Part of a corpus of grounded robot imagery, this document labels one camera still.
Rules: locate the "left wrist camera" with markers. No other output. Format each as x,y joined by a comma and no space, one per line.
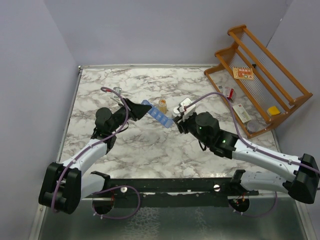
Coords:
115,96

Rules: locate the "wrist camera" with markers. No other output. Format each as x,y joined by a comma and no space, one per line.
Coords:
115,96
186,108

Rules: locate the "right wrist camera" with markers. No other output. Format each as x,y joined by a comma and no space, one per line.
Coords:
186,108

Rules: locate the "blue weekly pill organizer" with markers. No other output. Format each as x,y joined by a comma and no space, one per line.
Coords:
158,115

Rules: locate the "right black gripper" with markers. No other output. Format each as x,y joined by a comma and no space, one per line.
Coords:
181,123

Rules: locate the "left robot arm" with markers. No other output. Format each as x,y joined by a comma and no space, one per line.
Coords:
64,184

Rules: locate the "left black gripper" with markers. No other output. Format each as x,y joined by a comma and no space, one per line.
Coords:
136,110

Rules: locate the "wooden tiered shelf rack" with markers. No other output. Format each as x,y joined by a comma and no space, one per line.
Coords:
273,84

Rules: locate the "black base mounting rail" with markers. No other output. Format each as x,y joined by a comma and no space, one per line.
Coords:
162,192

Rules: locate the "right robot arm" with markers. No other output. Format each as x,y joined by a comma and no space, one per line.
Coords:
297,176

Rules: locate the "small amber pill bottle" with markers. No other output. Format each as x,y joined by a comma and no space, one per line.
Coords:
162,106

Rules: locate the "red white medicine box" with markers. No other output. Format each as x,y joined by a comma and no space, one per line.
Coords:
230,93

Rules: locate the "yellow lidded jar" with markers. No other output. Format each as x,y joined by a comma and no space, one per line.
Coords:
273,111

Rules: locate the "orange snack packet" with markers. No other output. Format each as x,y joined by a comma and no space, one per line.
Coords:
243,73

